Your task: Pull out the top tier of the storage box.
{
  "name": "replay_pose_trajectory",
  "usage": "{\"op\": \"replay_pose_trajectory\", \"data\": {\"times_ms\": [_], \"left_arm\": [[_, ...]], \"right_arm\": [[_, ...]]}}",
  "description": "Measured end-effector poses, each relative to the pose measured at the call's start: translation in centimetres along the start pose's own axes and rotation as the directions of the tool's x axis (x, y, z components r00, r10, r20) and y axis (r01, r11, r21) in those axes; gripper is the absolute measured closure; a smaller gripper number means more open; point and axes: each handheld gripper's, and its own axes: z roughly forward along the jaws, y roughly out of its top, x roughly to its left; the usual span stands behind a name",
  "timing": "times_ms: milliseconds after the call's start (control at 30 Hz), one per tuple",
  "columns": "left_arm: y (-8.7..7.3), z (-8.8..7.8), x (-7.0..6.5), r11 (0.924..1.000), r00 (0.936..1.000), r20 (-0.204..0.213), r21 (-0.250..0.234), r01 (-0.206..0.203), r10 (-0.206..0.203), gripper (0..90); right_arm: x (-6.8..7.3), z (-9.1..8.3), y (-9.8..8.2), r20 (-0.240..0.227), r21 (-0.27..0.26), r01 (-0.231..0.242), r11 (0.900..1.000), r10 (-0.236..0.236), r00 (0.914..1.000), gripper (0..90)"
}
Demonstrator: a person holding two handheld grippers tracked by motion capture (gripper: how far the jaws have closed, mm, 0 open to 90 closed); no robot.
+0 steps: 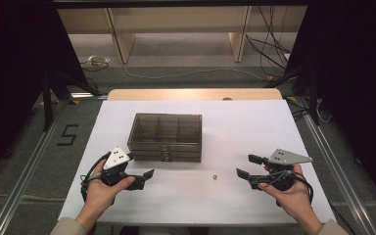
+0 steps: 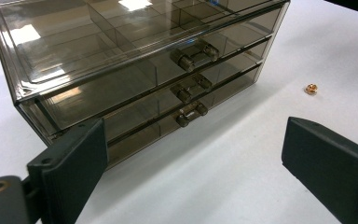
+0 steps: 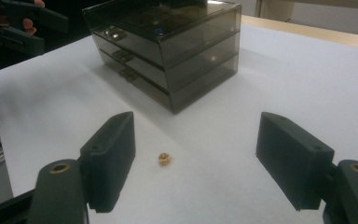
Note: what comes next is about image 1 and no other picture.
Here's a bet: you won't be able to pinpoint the long white floor cable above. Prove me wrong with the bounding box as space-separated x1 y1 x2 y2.
119 61 272 81

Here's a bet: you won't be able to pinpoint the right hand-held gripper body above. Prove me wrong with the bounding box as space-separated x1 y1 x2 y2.
263 148 313 192

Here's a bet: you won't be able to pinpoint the black metal stand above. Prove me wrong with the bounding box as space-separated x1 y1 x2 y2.
40 70 101 132
266 60 321 126

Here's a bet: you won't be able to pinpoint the aluminium floor rail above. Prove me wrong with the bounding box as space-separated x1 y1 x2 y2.
302 112 376 235
0 92 109 235

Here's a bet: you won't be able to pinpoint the short white cable loop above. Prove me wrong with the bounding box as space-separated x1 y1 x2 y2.
315 98 333 124

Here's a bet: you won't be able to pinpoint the person's left hand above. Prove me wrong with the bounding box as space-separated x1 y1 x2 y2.
75 159 136 226

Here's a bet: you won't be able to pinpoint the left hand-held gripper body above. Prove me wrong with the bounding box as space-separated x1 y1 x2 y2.
100 146 135 188

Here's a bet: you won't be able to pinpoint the hanging black cables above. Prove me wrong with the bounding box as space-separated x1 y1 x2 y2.
245 5 292 78

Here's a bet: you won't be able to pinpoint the black curtain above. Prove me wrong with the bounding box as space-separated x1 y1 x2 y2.
285 0 376 205
0 0 90 185

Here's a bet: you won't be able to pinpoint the coiled pale cable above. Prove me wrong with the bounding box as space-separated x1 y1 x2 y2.
79 55 112 72

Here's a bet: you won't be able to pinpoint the white board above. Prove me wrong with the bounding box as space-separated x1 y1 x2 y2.
58 99 337 227

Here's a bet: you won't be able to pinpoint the wooden desk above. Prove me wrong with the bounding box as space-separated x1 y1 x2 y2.
57 5 307 65

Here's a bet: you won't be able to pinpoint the light wooden table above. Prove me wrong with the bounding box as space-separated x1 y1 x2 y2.
107 88 283 101

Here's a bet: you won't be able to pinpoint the person's right hand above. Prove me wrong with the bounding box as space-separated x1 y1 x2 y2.
258 164 315 226

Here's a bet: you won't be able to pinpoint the smoky transparent compartment box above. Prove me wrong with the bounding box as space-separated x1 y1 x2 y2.
126 113 204 164

